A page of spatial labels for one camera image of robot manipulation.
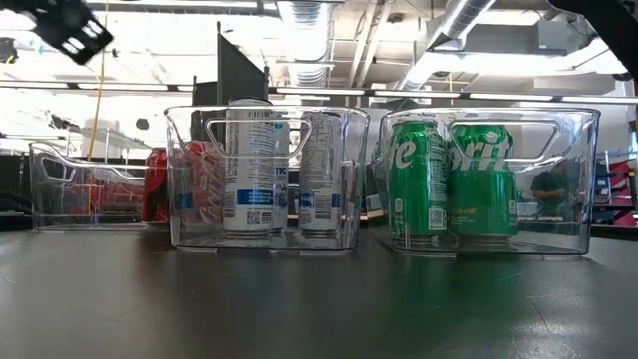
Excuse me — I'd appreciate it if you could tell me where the clear plastic bin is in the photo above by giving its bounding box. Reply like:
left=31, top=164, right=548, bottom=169
left=28, top=141, right=175, bottom=232
left=376, top=107, right=602, bottom=258
left=163, top=104, right=372, bottom=253

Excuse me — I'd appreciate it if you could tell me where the person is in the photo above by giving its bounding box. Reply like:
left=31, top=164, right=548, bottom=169
left=529, top=160, right=572, bottom=216

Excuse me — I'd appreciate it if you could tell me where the red Coca-Cola can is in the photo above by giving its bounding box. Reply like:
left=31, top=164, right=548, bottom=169
left=142, top=147, right=171, bottom=224
left=181, top=139, right=226, bottom=226

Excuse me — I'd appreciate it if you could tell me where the ribbed silver ceiling duct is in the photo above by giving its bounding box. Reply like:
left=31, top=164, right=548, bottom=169
left=278, top=0, right=333, bottom=90

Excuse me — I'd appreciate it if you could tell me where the green Sprite can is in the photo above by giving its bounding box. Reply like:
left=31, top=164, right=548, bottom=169
left=447, top=123, right=520, bottom=239
left=388, top=119, right=450, bottom=241

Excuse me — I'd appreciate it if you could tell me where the smooth silver ceiling duct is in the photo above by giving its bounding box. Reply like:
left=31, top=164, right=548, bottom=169
left=398, top=0, right=499, bottom=92

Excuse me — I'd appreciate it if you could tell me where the black ceiling fixture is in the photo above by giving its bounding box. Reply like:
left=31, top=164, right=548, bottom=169
left=0, top=37, right=19, bottom=65

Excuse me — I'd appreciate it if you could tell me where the red bin cart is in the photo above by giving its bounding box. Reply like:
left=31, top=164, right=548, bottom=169
left=69, top=172, right=146, bottom=218

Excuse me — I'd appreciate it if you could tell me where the red bin rack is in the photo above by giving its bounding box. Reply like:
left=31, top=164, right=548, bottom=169
left=592, top=158, right=638, bottom=228

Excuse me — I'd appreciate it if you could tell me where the black partition panel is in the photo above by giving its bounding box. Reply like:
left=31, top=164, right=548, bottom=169
left=192, top=22, right=271, bottom=144

